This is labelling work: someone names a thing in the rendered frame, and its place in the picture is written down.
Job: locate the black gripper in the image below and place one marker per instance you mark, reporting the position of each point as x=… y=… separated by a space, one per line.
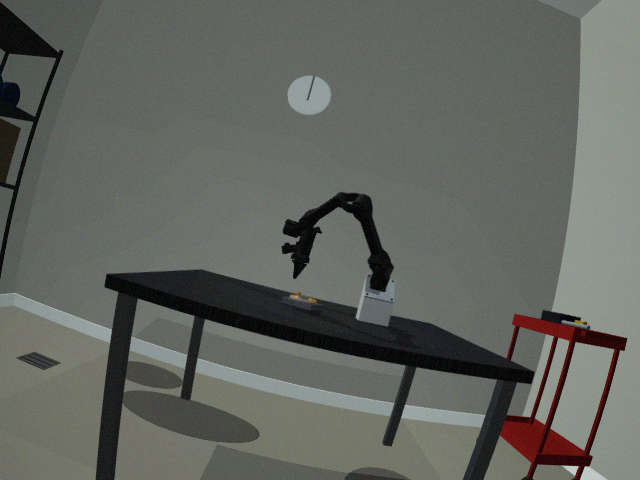
x=301 y=257

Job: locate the orange ring-shaped plate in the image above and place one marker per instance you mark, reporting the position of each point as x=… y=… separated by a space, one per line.
x=310 y=300

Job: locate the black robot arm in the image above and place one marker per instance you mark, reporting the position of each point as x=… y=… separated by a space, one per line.
x=379 y=261

